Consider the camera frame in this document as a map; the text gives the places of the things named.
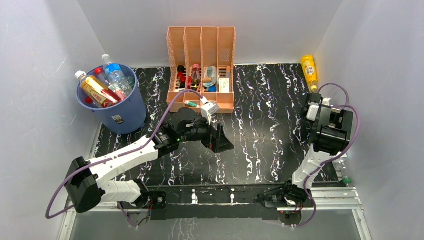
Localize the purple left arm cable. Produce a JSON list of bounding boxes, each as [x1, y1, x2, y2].
[[45, 89, 205, 229]]

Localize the green plastic bottle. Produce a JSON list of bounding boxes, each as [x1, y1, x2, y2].
[[125, 76, 136, 89]]

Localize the yellow drink bottle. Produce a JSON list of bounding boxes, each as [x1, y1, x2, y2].
[[300, 55, 318, 92]]

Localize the small green white tube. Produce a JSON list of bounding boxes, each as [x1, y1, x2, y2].
[[184, 100, 200, 108]]

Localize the red black toy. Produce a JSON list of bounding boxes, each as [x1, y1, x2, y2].
[[176, 65, 187, 91]]

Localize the clear bottle red cap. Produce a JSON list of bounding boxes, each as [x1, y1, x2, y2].
[[94, 67, 126, 101]]

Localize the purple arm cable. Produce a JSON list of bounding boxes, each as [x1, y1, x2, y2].
[[45, 89, 205, 229], [294, 82, 362, 229]]

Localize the clear bottle blue label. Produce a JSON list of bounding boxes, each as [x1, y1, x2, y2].
[[102, 54, 133, 97]]

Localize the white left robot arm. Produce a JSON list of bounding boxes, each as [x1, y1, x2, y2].
[[65, 108, 234, 213]]

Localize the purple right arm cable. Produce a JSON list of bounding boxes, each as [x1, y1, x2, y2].
[[294, 82, 362, 229]]

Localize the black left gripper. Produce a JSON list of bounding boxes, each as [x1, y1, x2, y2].
[[178, 113, 234, 153]]

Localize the small white card box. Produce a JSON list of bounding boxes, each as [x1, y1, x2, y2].
[[206, 101, 217, 106]]

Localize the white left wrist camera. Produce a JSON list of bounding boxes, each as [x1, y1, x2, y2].
[[200, 96, 220, 126]]

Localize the clear bottle red label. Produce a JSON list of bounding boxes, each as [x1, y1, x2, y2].
[[85, 96, 98, 109]]

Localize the peach plastic desk organizer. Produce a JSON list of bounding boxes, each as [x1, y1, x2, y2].
[[166, 26, 236, 114]]

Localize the blue plastic bin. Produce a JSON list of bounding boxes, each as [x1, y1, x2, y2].
[[76, 64, 147, 135]]

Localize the light blue tape dispenser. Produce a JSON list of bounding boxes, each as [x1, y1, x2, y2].
[[202, 66, 218, 88]]

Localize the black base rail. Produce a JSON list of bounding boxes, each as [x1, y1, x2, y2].
[[64, 181, 362, 222]]

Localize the brown tea bottle red label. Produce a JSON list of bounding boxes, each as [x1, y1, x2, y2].
[[74, 70, 121, 108]]

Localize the clear bottle green cap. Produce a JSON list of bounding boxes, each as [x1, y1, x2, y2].
[[333, 158, 353, 185]]

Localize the pink capped dark bottle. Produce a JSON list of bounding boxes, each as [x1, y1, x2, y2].
[[187, 64, 201, 92]]

